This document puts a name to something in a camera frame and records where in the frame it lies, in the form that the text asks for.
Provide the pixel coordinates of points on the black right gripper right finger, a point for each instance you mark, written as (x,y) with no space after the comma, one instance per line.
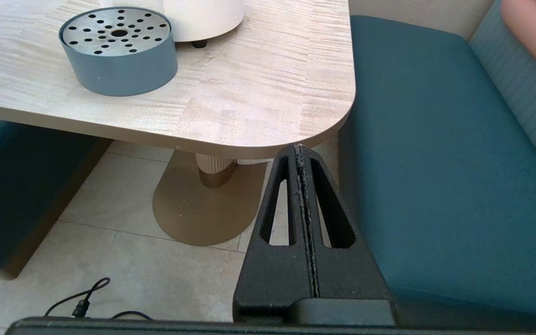
(351,274)

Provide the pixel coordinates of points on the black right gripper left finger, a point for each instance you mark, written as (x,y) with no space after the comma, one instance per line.
(272,279)

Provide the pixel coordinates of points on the dark blue bench seat cushion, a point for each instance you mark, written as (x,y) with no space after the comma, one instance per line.
(16,186)
(435,163)

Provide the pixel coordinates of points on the large round perforated drip tray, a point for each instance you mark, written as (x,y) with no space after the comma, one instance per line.
(123,70)

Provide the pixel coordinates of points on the large dark tea dispenser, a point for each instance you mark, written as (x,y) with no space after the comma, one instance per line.
(203,18)

